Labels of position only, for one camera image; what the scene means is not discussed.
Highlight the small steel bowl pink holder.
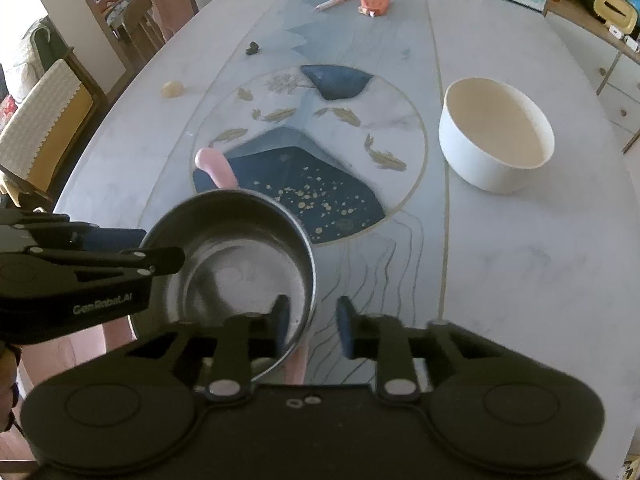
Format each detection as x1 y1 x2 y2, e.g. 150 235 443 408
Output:
130 146 318 386

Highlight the cream ceramic bowl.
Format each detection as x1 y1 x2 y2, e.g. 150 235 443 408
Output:
438 77 555 194

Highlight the pink bear-shaped plate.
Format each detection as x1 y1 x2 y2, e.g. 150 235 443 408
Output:
18 318 134 393

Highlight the person's hand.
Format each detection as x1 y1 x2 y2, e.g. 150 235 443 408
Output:
0 342 21 432

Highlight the sofa with cream cover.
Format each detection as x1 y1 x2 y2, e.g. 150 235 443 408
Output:
1 18 105 209

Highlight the small amber blob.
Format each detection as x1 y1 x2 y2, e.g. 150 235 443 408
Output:
160 80 184 99

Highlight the wooden chair with towel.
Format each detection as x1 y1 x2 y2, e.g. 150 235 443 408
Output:
112 0 198 70

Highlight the small dark pebble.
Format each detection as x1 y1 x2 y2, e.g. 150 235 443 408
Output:
245 41 259 55

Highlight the orange correction tape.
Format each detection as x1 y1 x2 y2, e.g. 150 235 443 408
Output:
358 0 390 18

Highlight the white drawer cabinet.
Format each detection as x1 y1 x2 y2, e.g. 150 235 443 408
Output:
547 1 639 154

